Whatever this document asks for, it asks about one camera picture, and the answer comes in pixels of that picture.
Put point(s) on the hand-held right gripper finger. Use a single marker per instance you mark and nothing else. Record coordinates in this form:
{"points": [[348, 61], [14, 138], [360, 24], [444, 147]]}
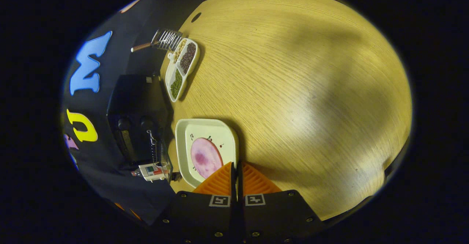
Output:
{"points": [[240, 185], [233, 185]]}

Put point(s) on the pink ham slice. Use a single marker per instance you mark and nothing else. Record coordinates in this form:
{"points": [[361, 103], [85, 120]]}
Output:
{"points": [[205, 158]]}

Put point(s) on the white square plate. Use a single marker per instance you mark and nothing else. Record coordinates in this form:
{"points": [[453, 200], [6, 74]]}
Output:
{"points": [[223, 134]]}

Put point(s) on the black electric oven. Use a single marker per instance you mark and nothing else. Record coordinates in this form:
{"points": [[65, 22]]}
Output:
{"points": [[135, 101]]}

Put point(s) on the white toaster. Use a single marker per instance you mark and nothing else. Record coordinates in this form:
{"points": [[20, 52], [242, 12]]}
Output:
{"points": [[154, 172]]}

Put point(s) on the white divided dish of beans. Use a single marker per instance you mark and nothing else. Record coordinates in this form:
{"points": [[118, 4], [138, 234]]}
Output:
{"points": [[181, 71]]}

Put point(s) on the black backdrop cloth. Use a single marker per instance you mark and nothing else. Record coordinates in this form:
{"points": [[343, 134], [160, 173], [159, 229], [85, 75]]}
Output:
{"points": [[95, 170]]}

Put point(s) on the black table grommet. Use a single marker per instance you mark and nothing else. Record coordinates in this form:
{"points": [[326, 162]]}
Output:
{"points": [[196, 17]]}

